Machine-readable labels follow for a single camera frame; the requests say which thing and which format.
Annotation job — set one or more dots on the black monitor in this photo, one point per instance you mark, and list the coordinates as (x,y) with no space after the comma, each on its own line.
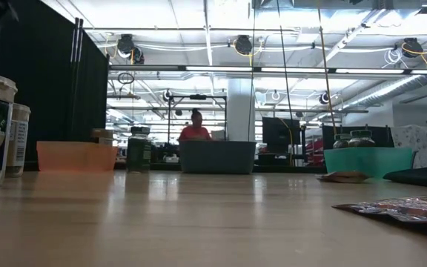
(278,133)

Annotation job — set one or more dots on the long ceiling light bar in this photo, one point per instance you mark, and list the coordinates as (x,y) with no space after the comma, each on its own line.
(217,69)

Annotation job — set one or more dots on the dark blue plastic bin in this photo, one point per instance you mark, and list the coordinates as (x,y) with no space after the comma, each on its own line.
(217,157)

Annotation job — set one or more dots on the white pillar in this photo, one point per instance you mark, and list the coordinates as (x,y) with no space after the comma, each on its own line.
(241,111)

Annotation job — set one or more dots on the person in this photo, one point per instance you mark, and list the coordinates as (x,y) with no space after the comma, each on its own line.
(195,133)

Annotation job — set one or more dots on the black aluminium table frame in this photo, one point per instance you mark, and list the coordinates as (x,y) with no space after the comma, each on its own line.
(165,167)

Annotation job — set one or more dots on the teal plastic bin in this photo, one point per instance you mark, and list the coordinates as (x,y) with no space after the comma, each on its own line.
(369,161)

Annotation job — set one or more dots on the silver ventilation duct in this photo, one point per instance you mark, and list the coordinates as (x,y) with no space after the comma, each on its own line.
(384,92)

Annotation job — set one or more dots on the orange plastic bin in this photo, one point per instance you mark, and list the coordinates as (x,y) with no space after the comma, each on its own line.
(72,157)

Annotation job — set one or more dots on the taco seasoning packet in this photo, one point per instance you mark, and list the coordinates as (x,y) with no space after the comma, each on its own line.
(402,209)
(343,177)

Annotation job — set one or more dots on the white printed cloth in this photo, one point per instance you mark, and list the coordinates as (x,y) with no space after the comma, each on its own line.
(413,141)

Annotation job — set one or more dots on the black curtain partition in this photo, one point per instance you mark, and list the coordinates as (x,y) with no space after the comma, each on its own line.
(43,74)

